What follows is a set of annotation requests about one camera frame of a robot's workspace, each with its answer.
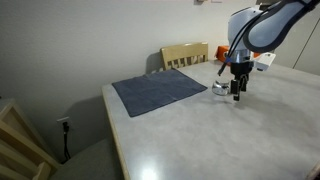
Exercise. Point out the white wall outlet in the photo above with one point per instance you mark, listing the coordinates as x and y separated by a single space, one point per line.
60 120

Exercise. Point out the blue-grey cloth mat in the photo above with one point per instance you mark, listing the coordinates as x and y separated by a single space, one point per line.
156 90

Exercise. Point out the silver round container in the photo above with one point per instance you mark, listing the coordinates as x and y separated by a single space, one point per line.
220 91

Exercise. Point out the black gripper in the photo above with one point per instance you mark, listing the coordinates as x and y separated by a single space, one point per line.
241 68

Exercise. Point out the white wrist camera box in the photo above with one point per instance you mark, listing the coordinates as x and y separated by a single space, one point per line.
265 61

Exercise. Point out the white cabinet door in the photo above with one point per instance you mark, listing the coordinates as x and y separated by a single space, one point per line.
300 56

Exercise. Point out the light wooden chair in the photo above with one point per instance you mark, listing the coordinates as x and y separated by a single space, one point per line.
183 50
20 146

